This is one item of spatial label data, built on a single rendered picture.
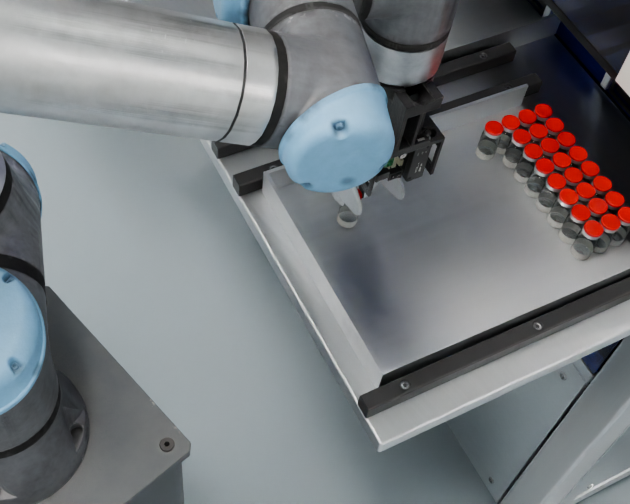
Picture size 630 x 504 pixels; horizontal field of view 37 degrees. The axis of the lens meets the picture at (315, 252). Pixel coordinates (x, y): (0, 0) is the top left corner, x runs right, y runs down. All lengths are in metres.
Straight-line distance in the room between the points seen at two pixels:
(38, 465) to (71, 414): 0.06
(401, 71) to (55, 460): 0.48
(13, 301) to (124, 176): 1.38
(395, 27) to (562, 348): 0.40
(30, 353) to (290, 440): 1.10
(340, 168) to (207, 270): 1.42
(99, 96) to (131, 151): 1.66
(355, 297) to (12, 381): 0.36
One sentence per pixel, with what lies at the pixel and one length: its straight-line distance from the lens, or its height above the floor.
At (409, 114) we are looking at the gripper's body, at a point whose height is 1.12.
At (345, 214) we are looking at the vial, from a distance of 0.99.
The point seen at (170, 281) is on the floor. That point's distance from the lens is 2.01.
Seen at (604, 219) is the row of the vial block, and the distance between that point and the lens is 1.04.
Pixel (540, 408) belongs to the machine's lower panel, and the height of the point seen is 0.43.
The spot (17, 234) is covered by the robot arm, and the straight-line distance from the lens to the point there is 0.88.
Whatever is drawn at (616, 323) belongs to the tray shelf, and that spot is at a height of 0.88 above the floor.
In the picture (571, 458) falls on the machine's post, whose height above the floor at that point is 0.42.
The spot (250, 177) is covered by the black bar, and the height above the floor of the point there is 0.90.
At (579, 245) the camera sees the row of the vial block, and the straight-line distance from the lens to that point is 1.04.
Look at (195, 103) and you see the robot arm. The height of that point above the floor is 1.28.
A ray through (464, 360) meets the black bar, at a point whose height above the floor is 0.90.
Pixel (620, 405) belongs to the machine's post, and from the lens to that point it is 1.31.
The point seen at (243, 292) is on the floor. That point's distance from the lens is 1.99.
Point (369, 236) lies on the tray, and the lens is 1.01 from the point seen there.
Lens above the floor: 1.71
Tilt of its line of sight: 56 degrees down
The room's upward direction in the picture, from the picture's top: 9 degrees clockwise
